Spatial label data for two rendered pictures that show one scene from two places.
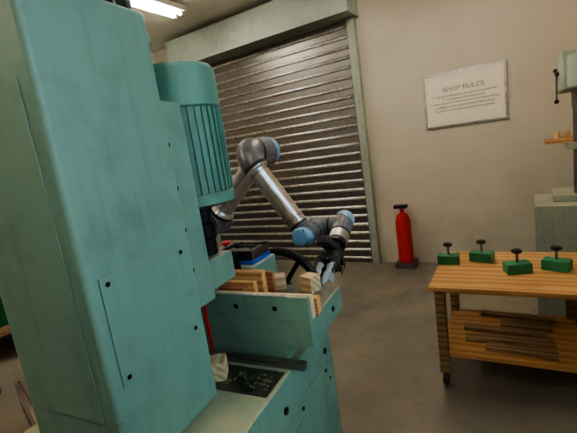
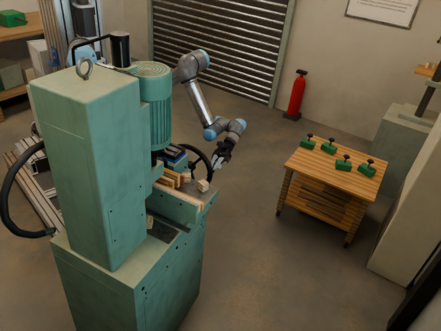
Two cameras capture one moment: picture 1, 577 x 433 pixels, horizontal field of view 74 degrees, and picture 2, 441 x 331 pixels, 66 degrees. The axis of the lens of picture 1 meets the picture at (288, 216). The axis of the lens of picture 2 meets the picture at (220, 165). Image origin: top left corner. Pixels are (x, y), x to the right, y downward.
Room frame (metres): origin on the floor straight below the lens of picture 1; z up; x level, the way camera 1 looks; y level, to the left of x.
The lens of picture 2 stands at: (-0.29, -0.03, 1.93)
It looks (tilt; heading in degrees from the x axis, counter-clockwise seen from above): 36 degrees down; 357
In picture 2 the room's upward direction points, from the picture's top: 7 degrees clockwise
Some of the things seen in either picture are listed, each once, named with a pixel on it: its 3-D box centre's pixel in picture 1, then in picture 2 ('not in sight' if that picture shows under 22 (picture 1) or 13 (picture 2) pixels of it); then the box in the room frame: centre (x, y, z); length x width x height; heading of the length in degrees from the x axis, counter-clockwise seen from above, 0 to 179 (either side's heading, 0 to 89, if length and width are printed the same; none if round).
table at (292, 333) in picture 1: (233, 300); (159, 178); (1.02, 0.19, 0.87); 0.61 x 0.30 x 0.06; 63
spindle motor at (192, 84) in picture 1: (186, 139); (149, 106); (0.91, 0.21, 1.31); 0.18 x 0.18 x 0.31
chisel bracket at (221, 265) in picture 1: (206, 275); (147, 174); (0.89, 0.22, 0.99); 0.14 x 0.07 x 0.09; 153
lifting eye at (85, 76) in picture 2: not in sight; (84, 68); (0.65, 0.34, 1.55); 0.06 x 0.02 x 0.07; 153
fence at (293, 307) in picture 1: (196, 302); (140, 184); (0.89, 0.25, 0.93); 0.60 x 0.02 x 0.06; 63
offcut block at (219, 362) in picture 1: (217, 367); (147, 222); (0.77, 0.20, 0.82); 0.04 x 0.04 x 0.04; 1
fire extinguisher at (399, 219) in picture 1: (404, 235); (296, 94); (3.54, -1.07, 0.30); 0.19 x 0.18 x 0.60; 148
